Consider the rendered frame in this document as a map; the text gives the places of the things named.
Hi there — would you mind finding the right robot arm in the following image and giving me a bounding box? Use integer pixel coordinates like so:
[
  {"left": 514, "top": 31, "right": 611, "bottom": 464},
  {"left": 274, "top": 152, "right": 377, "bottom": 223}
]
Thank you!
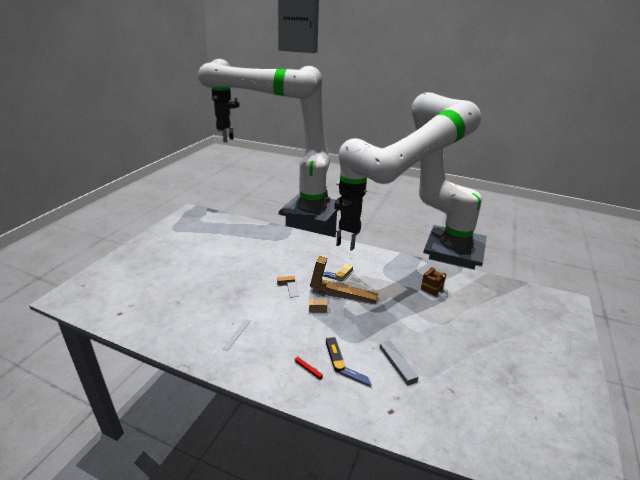
[{"left": 198, "top": 59, "right": 330, "bottom": 213}]

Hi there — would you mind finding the red flat bar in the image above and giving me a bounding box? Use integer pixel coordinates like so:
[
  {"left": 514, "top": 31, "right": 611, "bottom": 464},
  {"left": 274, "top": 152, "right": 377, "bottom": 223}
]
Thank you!
[{"left": 295, "top": 357, "right": 323, "bottom": 380}]

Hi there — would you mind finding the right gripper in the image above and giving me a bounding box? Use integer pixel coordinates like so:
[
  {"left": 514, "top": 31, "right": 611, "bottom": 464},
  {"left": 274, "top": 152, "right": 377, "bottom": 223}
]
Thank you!
[{"left": 211, "top": 89, "right": 240, "bottom": 143}]

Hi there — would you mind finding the tan rectangular block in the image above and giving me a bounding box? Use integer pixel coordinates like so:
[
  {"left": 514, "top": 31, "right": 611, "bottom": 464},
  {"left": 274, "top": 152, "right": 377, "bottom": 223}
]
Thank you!
[{"left": 309, "top": 299, "right": 327, "bottom": 312}]

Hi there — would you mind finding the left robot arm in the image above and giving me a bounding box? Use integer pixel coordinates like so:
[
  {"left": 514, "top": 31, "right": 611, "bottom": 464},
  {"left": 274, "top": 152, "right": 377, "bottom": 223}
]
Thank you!
[{"left": 339, "top": 93, "right": 482, "bottom": 251}]

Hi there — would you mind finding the wooden sliding bevel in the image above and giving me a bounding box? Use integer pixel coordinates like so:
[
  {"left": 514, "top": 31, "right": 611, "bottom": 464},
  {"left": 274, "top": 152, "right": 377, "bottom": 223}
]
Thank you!
[{"left": 324, "top": 264, "right": 353, "bottom": 280}]

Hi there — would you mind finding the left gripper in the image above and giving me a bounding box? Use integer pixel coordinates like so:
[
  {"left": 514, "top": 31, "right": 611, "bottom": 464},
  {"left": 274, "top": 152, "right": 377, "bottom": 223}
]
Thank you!
[{"left": 334, "top": 180, "right": 367, "bottom": 251}]

